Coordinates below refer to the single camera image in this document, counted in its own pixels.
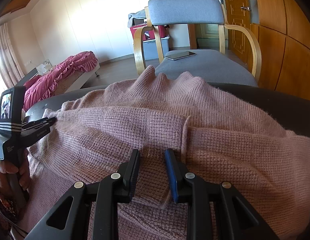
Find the pink knit sweater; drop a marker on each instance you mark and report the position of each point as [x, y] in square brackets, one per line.
[218, 136]

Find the wooden wardrobe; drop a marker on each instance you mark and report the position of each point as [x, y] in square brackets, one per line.
[284, 39]

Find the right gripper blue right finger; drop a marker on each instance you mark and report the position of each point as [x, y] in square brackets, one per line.
[215, 211]

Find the striped curtain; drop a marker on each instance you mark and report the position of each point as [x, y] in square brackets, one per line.
[10, 69]

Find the smartphone on chair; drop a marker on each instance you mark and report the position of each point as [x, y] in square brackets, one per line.
[180, 55]

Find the red storage box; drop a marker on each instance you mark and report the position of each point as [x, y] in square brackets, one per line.
[149, 34]

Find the grey cloth on box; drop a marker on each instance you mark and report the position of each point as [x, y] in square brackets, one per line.
[136, 18]

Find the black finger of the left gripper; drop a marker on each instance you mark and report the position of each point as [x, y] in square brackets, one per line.
[45, 120]

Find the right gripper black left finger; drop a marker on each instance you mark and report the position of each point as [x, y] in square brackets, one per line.
[90, 205]

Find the pink ruffled bedding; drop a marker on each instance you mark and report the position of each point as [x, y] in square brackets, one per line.
[41, 87]

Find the person's hand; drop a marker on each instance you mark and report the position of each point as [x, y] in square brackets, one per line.
[8, 168]

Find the grey plastic bin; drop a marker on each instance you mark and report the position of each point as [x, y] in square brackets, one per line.
[150, 48]

